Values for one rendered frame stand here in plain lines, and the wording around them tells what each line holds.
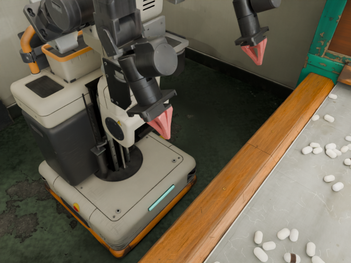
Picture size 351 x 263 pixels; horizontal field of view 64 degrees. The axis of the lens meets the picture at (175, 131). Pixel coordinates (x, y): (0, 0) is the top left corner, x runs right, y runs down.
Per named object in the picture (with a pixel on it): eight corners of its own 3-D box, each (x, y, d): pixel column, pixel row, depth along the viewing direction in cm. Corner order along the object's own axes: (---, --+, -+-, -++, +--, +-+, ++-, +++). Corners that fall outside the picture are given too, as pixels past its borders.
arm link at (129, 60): (130, 46, 60) (109, 57, 57) (150, 40, 55) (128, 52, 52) (143, 76, 62) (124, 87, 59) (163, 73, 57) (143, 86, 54)
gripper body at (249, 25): (270, 31, 85) (264, 7, 82) (254, 44, 80) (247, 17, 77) (251, 35, 90) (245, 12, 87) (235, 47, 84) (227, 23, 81)
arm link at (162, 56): (128, 15, 58) (94, 29, 53) (164, -1, 49) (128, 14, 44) (151, 69, 62) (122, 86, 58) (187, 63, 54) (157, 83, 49)
